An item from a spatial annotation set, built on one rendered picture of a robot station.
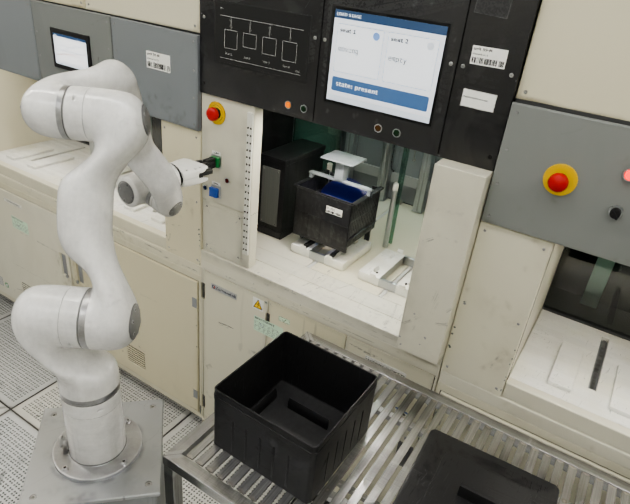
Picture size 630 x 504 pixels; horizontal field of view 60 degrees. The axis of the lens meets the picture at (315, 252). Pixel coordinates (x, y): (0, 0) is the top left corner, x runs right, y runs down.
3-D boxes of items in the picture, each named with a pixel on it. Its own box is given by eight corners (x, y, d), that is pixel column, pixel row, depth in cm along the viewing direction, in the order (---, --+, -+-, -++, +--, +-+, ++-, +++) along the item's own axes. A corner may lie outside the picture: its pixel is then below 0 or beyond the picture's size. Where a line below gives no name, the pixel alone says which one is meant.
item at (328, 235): (287, 241, 190) (294, 155, 175) (318, 223, 205) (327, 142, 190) (348, 265, 179) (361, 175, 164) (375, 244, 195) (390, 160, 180)
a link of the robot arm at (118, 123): (66, 337, 113) (145, 343, 114) (39, 354, 101) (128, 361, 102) (75, 90, 107) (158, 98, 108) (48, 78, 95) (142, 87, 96)
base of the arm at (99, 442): (44, 488, 114) (31, 424, 105) (61, 420, 130) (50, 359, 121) (139, 477, 118) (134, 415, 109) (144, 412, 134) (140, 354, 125)
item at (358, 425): (281, 379, 149) (285, 329, 141) (369, 428, 137) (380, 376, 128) (211, 442, 128) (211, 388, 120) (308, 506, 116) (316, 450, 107)
